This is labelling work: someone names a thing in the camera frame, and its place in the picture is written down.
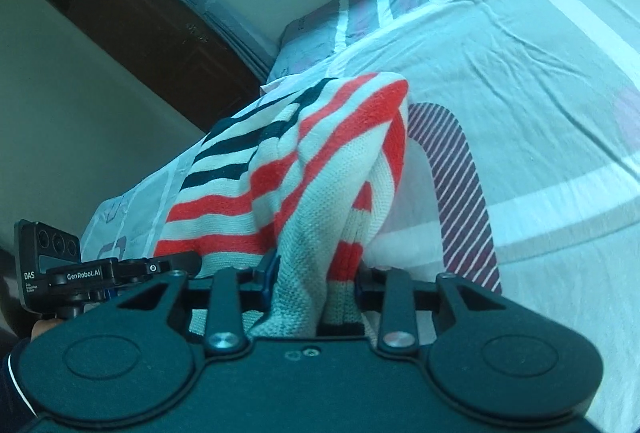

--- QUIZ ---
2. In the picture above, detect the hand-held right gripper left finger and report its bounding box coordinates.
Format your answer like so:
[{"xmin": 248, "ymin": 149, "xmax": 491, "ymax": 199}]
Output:
[{"xmin": 115, "ymin": 249, "xmax": 281, "ymax": 355}]

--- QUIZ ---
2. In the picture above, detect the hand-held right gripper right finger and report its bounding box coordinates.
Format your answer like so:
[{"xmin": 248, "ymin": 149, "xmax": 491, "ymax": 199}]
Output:
[{"xmin": 352, "ymin": 267, "xmax": 504, "ymax": 355}]

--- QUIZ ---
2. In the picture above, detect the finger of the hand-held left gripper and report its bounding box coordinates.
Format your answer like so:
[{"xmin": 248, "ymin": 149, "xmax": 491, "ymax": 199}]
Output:
[{"xmin": 150, "ymin": 251, "xmax": 204, "ymax": 280}]

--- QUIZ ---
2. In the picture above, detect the red navy striped white sweater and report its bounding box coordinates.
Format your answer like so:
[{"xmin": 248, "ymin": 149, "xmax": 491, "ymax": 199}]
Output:
[{"xmin": 153, "ymin": 72, "xmax": 411, "ymax": 340}]

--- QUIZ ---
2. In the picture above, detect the person's left hand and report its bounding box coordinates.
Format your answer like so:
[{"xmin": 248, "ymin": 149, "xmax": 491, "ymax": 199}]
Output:
[{"xmin": 30, "ymin": 318, "xmax": 67, "ymax": 343}]

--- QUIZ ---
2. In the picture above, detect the dark wooden door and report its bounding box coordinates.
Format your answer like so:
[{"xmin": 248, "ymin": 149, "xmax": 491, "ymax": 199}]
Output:
[{"xmin": 42, "ymin": 0, "xmax": 262, "ymax": 132}]

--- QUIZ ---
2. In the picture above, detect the white patterned bed cover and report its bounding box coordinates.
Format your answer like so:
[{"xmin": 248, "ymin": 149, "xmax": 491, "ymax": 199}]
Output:
[{"xmin": 80, "ymin": 0, "xmax": 640, "ymax": 433}]

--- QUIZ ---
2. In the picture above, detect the purple striped bed sheet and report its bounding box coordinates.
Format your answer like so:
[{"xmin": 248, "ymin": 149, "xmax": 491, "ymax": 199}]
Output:
[{"xmin": 267, "ymin": 0, "xmax": 432, "ymax": 80}]

